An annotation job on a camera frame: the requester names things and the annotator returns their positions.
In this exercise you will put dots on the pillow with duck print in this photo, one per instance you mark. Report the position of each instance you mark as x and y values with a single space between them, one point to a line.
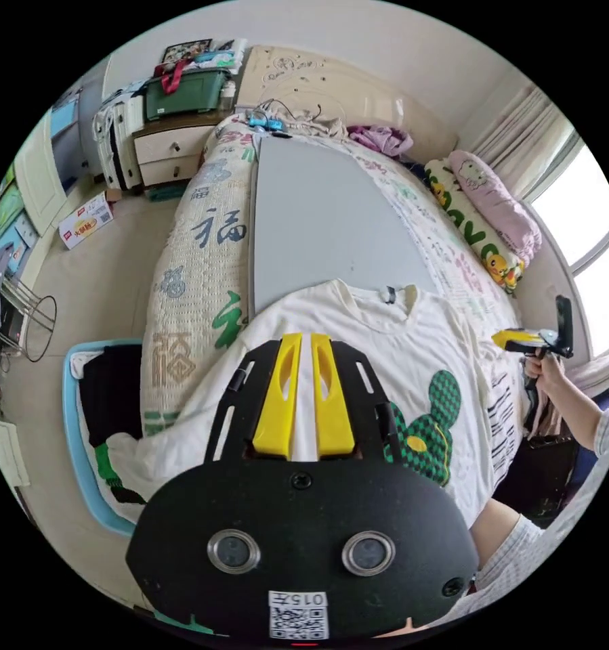
464 221

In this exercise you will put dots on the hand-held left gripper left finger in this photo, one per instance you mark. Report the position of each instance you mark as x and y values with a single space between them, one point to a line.
278 406

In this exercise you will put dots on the white curtain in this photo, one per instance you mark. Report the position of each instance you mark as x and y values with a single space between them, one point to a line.
517 127

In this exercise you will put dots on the grey flat board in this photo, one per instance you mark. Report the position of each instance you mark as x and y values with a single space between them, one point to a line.
324 218

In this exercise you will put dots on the white suitcase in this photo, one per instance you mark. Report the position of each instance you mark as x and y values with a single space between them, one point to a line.
113 142

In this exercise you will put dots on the person's right hand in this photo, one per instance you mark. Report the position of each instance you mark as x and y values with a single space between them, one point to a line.
547 369

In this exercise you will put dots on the person's right forearm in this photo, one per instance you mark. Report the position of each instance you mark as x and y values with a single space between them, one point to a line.
576 411

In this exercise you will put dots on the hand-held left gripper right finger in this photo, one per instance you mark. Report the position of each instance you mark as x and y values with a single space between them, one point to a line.
334 411

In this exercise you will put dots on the green storage box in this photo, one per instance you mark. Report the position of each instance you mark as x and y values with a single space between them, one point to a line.
192 96

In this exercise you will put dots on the pink pillow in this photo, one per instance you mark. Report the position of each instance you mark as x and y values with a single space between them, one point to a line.
497 203

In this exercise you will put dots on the purple garment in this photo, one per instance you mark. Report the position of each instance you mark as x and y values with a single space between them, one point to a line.
378 139

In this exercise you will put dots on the white door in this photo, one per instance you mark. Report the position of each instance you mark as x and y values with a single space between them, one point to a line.
37 178

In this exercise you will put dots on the metal frame stool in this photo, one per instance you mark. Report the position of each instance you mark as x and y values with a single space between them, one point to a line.
27 310

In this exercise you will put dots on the light blue basket with clothes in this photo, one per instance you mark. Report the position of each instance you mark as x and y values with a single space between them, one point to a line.
78 431

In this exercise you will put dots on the beige patterned long sleeve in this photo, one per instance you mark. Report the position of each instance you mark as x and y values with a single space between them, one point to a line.
411 355

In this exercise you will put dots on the beige cloth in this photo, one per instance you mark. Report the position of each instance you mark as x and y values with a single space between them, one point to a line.
317 127

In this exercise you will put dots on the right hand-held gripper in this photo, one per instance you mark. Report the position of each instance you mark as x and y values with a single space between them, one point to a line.
543 348

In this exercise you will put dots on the window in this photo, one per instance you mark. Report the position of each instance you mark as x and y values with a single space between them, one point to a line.
583 238

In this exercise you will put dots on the person's body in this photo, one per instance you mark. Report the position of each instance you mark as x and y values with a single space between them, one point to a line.
588 503

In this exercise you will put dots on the white nightstand with drawers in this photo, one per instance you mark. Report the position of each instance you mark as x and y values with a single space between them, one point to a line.
164 152

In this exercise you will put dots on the bed with printed quilt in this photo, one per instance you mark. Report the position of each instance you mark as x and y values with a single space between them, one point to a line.
202 274

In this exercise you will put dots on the printed carton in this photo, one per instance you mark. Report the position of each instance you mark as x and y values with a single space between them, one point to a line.
85 221

